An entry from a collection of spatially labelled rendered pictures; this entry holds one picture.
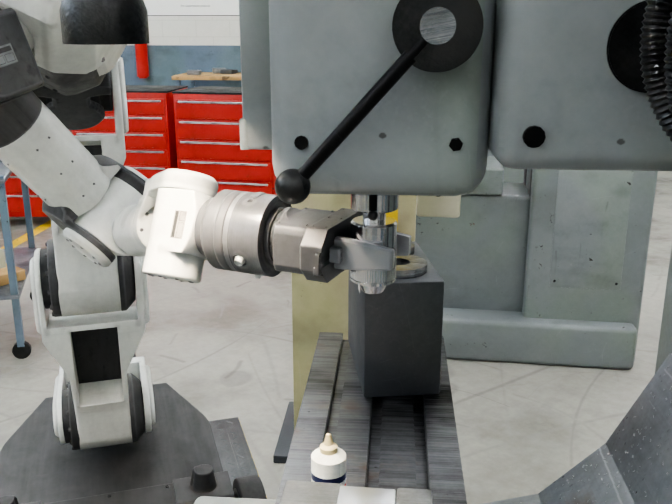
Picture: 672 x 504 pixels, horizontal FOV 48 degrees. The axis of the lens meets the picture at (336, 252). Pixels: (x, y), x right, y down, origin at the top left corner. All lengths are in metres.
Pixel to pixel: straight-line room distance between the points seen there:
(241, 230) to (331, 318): 1.89
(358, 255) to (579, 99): 0.26
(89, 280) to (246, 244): 0.65
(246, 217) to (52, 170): 0.34
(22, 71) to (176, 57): 9.15
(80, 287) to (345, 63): 0.87
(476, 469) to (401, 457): 1.70
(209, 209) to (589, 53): 0.41
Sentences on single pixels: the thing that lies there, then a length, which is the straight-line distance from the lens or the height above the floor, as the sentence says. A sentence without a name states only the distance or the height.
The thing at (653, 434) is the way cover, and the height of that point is 0.99.
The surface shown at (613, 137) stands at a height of 1.37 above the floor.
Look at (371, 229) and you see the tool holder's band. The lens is 0.75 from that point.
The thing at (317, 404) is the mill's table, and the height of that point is 0.90.
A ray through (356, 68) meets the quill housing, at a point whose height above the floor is 1.42.
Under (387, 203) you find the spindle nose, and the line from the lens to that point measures 0.74.
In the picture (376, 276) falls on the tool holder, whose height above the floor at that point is 1.22.
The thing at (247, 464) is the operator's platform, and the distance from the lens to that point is 1.99.
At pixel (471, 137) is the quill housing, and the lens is 0.66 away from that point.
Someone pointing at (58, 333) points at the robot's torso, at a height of 0.92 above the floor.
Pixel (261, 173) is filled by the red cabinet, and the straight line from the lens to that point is 5.38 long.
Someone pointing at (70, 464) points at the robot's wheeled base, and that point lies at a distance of 1.76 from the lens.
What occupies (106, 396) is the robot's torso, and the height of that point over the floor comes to 0.75.
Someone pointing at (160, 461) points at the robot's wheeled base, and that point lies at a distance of 1.72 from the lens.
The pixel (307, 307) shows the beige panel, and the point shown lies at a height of 0.51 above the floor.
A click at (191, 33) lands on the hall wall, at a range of 10.08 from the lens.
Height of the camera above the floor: 1.46
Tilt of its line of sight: 17 degrees down
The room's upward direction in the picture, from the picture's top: straight up
